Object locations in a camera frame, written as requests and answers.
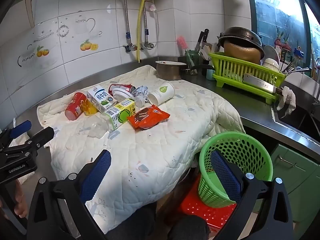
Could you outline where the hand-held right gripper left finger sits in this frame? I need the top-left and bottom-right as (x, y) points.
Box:
(27, 149), (112, 240)

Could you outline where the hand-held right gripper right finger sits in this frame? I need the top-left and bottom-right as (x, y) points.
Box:
(210, 150), (294, 240)

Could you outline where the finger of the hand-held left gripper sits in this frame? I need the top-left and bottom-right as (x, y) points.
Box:
(9, 120), (32, 139)
(25, 127), (55, 155)

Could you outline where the green plastic basket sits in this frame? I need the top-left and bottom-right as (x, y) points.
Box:
(198, 131), (274, 208)

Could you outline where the red snack can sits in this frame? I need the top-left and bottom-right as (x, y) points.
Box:
(64, 92), (87, 121)

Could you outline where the clear plastic bottle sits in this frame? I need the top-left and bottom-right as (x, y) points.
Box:
(86, 116), (118, 139)

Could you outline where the yellow plastic wrapper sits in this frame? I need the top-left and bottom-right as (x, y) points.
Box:
(82, 97), (99, 116)

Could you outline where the green and yellow juice carton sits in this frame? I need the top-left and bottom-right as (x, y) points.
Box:
(101, 98), (137, 131)

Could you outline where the white and blue milk carton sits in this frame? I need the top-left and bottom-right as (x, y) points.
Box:
(86, 85), (117, 113)

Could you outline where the orange snack packet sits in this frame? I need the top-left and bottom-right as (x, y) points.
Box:
(127, 104), (171, 131)

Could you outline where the white plastic lid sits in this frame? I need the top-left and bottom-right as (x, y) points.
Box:
(111, 86), (134, 103)

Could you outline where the clear plastic cup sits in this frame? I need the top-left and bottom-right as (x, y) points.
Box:
(134, 95), (150, 108)

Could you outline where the white paper cup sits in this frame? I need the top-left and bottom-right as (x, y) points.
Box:
(148, 81), (175, 106)

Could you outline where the person's left hand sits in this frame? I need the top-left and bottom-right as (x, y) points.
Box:
(13, 179), (28, 218)

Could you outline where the red plastic stool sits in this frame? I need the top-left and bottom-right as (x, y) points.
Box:
(177, 174), (238, 230)

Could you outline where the white quilted blanket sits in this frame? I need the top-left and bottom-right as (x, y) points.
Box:
(37, 65), (247, 233)

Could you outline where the person's left leg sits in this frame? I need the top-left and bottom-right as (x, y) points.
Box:
(106, 201), (160, 240)

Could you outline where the person's leg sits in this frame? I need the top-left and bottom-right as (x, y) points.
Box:
(166, 215), (212, 240)
(106, 201), (160, 240)

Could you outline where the person's right leg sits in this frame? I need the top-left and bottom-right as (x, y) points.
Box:
(166, 215), (212, 240)

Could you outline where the green cabinet door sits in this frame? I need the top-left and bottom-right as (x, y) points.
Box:
(271, 144), (320, 223)

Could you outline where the steel sink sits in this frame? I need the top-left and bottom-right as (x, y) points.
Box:
(271, 99), (320, 142)

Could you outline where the crushed red soda can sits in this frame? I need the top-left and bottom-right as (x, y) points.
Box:
(108, 83), (136, 95)

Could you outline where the steel cleaver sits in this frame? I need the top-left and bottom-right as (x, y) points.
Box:
(242, 73), (278, 95)

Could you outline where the white rag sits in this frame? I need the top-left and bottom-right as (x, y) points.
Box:
(276, 86), (297, 117)

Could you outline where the green dish rack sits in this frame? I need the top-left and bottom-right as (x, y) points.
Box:
(208, 52), (287, 105)

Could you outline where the metal pot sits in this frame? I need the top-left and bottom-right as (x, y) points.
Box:
(155, 60), (188, 81)

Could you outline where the white bowl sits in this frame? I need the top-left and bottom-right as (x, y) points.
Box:
(262, 57), (280, 72)

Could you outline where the green glass jar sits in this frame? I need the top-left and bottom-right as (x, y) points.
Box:
(184, 49), (203, 75)

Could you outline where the brown pot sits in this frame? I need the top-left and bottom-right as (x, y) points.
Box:
(223, 39), (262, 65)

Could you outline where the metal cutlery bundle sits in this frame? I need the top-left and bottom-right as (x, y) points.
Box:
(280, 61), (312, 77)

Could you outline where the pink brush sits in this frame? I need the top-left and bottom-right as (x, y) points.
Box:
(176, 35), (189, 52)

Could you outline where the black wok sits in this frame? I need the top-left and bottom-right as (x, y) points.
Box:
(218, 26), (265, 59)

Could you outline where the window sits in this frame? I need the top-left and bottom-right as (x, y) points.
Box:
(247, 0), (320, 80)

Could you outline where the black-handled knife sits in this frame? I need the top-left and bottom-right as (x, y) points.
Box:
(194, 28), (210, 52)

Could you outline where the metal flexible hose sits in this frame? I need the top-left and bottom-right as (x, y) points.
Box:
(117, 0), (132, 53)

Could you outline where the yellow gas hose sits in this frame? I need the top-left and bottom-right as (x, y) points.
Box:
(136, 0), (148, 63)

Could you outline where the white flexible hose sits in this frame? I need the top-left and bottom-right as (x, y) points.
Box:
(140, 0), (160, 50)

